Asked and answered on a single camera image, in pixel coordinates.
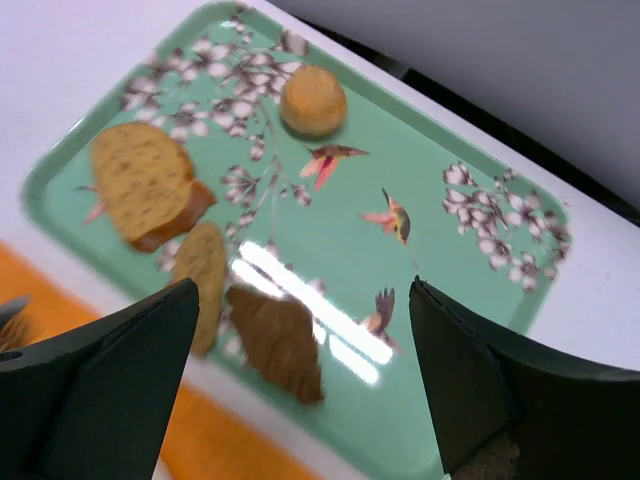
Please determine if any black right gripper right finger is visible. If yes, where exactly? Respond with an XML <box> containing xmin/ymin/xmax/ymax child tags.
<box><xmin>409</xmin><ymin>279</ymin><xmax>639</xmax><ymax>479</ymax></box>

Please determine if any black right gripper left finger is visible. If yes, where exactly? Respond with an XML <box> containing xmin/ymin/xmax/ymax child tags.
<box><xmin>1</xmin><ymin>279</ymin><xmax>199</xmax><ymax>479</ymax></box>

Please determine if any small bread slice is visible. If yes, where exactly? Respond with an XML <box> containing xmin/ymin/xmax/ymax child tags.
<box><xmin>172</xmin><ymin>221</ymin><xmax>227</xmax><ymax>356</ymax></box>

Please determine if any large bread loaf slice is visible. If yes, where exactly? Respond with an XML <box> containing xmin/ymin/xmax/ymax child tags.
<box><xmin>84</xmin><ymin>122</ymin><xmax>217</xmax><ymax>253</ymax></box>

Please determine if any round bread bun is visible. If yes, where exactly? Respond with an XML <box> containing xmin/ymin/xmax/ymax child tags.
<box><xmin>280</xmin><ymin>65</ymin><xmax>348</xmax><ymax>137</ymax></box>

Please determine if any orange cartoon placemat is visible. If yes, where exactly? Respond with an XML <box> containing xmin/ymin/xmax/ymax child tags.
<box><xmin>1</xmin><ymin>247</ymin><xmax>310</xmax><ymax>479</ymax></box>

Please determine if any brown croissant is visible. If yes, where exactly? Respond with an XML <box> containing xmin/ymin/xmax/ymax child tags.
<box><xmin>226</xmin><ymin>286</ymin><xmax>324</xmax><ymax>405</ymax></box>

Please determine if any green floral serving tray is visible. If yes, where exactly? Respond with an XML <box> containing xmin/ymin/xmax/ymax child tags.
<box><xmin>23</xmin><ymin>2</ymin><xmax>571</xmax><ymax>479</ymax></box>

